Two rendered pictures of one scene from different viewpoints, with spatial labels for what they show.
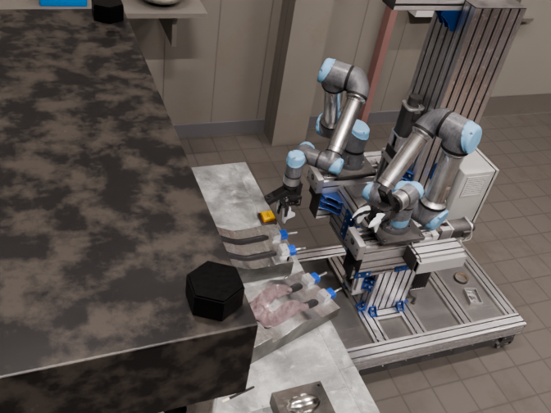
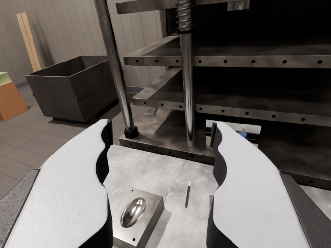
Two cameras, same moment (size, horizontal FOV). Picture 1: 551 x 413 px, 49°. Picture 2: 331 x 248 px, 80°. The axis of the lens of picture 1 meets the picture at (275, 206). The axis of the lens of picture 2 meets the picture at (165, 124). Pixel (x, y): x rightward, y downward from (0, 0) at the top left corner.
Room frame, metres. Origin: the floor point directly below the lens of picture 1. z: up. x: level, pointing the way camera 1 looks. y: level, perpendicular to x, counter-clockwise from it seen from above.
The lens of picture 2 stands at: (1.74, -0.37, 1.52)
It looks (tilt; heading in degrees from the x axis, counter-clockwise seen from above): 31 degrees down; 145
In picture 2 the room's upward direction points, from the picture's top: 7 degrees counter-clockwise
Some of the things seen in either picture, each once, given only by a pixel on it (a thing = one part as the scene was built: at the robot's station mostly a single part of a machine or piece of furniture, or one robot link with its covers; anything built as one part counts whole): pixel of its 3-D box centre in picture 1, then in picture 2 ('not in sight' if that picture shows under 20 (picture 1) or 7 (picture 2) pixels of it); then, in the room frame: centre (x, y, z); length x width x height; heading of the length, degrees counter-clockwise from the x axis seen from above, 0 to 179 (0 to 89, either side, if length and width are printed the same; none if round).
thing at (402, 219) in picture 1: (398, 211); not in sight; (1.90, -0.48, 1.34); 0.11 x 0.08 x 0.11; 52
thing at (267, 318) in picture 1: (278, 302); not in sight; (1.70, -0.08, 0.90); 0.26 x 0.18 x 0.08; 135
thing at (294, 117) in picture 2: not in sight; (233, 84); (1.01, 0.71, 1.01); 1.10 x 0.74 x 0.05; 27
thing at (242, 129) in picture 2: not in sight; (237, 114); (1.12, 0.61, 0.87); 0.50 x 0.27 x 0.17; 117
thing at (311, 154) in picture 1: (307, 155); not in sight; (2.22, -0.09, 1.31); 0.11 x 0.11 x 0.08; 73
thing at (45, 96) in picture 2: not in sight; (83, 87); (-1.78, 0.45, 0.41); 1.24 x 0.98 x 0.82; 116
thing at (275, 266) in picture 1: (232, 253); not in sight; (1.97, 0.15, 0.87); 0.50 x 0.26 x 0.14; 117
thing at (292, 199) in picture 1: (290, 192); not in sight; (2.13, -0.05, 1.15); 0.09 x 0.08 x 0.12; 117
